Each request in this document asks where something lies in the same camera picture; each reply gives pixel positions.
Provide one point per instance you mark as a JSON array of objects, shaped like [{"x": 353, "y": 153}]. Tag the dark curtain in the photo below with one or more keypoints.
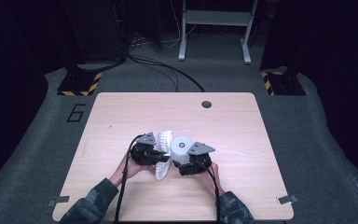
[
  {"x": 9, "y": 77},
  {"x": 338, "y": 62}
]

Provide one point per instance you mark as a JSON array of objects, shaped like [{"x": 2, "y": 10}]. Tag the grey tape strip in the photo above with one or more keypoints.
[
  {"x": 287, "y": 199},
  {"x": 58, "y": 200}
]

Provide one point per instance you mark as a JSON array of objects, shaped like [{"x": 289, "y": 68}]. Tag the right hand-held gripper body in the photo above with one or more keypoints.
[{"x": 200, "y": 160}]

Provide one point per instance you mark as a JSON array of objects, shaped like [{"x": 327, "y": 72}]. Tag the white faceted cover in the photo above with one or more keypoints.
[{"x": 163, "y": 140}]

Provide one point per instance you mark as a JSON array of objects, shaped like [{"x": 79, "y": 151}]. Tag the white metal stand frame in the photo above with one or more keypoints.
[{"x": 217, "y": 18}]

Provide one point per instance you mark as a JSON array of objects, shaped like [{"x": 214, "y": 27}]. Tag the black equipment cabinet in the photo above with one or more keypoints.
[{"x": 99, "y": 31}]

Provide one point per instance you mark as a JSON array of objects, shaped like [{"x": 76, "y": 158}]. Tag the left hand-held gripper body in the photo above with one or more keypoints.
[{"x": 144, "y": 152}]

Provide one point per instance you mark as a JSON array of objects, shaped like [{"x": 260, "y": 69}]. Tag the person's left hand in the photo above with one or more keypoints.
[{"x": 133, "y": 170}]

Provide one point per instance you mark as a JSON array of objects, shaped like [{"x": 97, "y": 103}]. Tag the person's right hand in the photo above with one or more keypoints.
[{"x": 209, "y": 180}]

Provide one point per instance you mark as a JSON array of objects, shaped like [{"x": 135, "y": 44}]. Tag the black stand base striped edge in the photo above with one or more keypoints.
[
  {"x": 77, "y": 84},
  {"x": 287, "y": 84}
]

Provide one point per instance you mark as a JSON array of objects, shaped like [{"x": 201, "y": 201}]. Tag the white cylinder lamp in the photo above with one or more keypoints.
[{"x": 180, "y": 154}]

